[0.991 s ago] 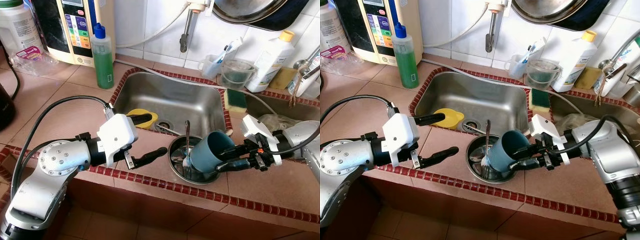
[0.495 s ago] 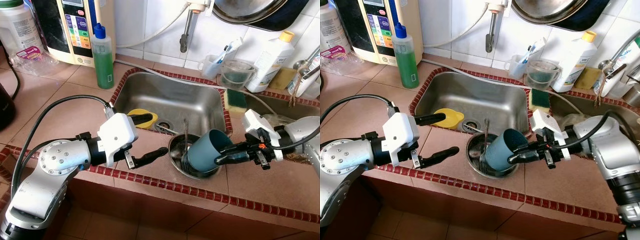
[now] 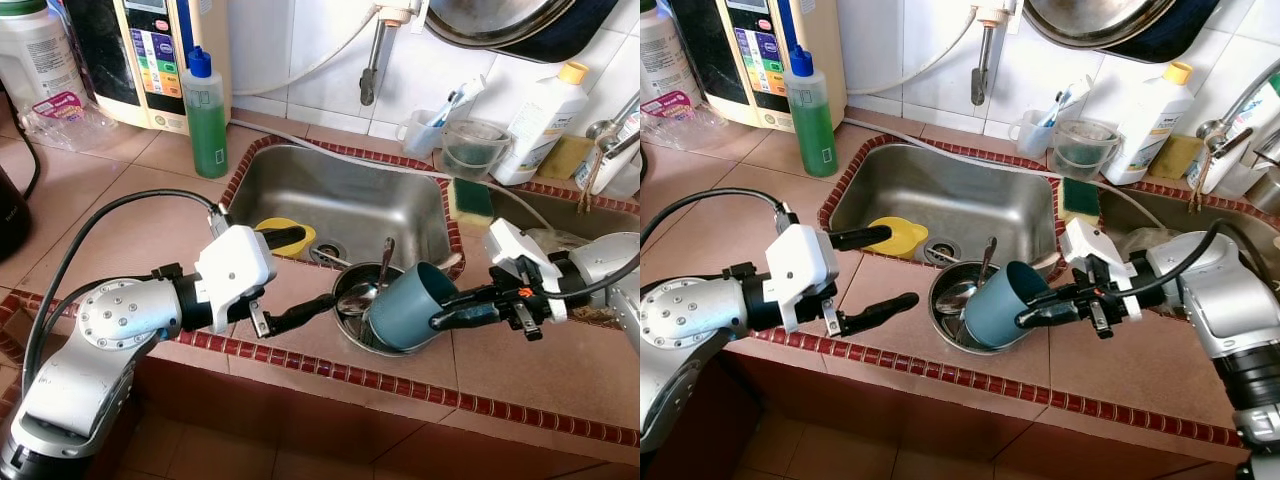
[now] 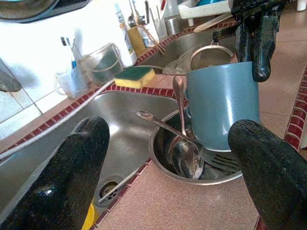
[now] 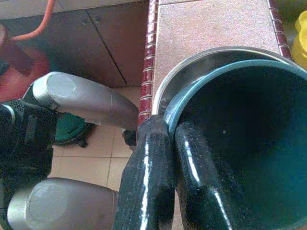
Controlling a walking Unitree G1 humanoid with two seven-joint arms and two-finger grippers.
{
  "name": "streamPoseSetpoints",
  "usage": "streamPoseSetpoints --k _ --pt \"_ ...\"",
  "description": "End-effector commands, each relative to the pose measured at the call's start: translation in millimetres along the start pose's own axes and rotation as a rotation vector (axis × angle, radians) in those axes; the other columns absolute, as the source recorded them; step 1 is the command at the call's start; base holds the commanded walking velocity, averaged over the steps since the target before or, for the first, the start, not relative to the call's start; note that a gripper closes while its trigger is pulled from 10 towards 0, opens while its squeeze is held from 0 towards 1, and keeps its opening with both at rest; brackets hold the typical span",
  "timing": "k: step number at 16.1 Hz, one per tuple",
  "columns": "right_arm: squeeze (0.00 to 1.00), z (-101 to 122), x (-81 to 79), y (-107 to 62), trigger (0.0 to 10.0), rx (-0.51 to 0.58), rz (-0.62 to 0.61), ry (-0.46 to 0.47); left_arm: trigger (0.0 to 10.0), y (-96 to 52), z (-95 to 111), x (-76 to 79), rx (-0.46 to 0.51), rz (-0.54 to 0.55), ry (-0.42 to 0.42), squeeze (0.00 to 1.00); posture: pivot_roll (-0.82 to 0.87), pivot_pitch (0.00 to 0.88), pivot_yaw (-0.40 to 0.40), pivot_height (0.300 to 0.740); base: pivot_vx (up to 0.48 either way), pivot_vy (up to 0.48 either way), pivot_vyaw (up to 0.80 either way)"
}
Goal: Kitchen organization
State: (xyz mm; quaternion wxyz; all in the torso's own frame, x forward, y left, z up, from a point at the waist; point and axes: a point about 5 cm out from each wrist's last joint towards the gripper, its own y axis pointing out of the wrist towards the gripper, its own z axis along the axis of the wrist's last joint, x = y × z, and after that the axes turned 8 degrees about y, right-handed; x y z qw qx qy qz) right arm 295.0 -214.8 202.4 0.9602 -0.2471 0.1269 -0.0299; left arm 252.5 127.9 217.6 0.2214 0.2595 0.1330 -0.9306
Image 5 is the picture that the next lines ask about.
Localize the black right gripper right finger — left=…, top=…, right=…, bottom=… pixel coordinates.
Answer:
left=174, top=121, right=243, bottom=230

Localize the orange gas hose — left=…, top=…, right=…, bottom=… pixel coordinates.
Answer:
left=11, top=0, right=55, bottom=42

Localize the teal plastic cup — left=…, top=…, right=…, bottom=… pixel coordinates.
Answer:
left=164, top=58, right=307, bottom=230

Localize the black robot waist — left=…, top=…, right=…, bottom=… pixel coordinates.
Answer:
left=0, top=99, right=56, bottom=207

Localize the yellow plastic bowl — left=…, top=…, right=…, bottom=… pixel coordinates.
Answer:
left=291, top=11, right=307, bottom=65

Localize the red gas cylinder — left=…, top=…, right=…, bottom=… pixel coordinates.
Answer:
left=0, top=23, right=52, bottom=103

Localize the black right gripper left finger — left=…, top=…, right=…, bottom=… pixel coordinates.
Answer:
left=114, top=115, right=177, bottom=230

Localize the green plastic base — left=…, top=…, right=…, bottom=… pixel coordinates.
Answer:
left=54, top=112, right=98, bottom=147

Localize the stainless steel bowl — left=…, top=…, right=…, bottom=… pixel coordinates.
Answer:
left=152, top=45, right=295, bottom=118

